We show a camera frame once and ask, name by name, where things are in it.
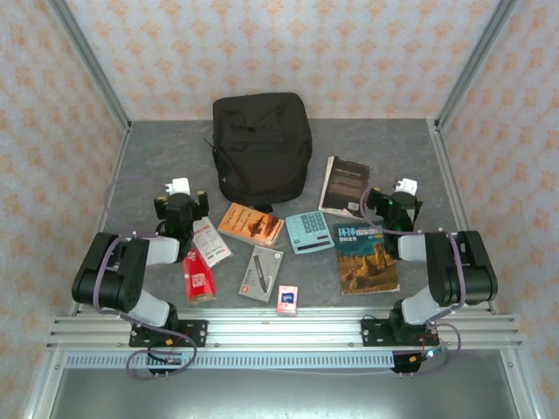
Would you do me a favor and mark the desert cover geography magazine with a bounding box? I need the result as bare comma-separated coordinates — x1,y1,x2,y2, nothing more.
332,223,401,297

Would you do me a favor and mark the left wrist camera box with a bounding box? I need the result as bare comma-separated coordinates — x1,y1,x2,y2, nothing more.
164,176,192,197

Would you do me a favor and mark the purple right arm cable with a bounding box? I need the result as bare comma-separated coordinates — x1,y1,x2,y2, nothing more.
360,185,464,379

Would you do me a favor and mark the slotted grey cable duct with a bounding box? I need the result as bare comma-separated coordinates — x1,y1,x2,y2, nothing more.
65,352,397,370

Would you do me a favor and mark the grey pen box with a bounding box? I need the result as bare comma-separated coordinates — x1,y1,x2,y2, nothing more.
238,244,284,304

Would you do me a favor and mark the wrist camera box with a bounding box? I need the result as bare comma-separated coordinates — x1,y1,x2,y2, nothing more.
164,176,192,197
392,177,419,196

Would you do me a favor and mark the orange paperback book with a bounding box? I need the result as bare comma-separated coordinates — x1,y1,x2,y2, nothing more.
217,202,286,249

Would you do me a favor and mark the red snack packet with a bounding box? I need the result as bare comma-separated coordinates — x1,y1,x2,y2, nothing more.
181,247,217,306

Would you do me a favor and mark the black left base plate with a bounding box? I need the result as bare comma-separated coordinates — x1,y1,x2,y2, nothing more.
128,319,209,349

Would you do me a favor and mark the aluminium side rail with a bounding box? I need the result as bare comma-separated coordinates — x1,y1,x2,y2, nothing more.
69,126,132,315
430,120,499,315

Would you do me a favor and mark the small blue pink box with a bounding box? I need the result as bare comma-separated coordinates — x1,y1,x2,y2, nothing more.
275,285,300,317

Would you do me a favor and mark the aluminium corner post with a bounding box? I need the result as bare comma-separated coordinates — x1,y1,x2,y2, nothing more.
47,0,132,132
436,0,521,132

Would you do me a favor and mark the white red leaflet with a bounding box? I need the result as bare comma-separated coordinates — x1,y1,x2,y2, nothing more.
191,216,234,268

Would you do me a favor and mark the grey metal lower shelf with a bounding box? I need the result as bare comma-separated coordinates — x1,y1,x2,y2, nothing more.
25,348,542,419

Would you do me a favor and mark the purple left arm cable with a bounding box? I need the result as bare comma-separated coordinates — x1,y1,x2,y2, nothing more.
93,175,197,381

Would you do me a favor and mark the light blue calculator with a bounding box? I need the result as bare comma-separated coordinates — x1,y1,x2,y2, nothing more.
285,210,335,256

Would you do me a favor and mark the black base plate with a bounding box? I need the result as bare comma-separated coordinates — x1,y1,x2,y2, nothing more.
361,318,440,348
128,319,209,349

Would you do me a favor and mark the black backpack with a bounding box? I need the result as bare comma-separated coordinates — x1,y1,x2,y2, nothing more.
204,92,314,211

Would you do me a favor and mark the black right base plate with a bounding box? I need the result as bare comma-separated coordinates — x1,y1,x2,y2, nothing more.
361,318,440,348

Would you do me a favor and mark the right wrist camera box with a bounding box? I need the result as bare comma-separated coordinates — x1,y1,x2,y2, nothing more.
392,177,419,196

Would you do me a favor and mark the black paperback book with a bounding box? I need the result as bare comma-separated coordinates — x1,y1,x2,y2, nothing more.
318,155,372,219

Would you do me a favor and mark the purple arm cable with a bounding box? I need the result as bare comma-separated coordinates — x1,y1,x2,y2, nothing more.
93,175,197,381
360,185,464,379

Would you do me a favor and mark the aluminium mounting rail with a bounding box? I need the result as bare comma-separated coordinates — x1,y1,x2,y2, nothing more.
45,307,525,350

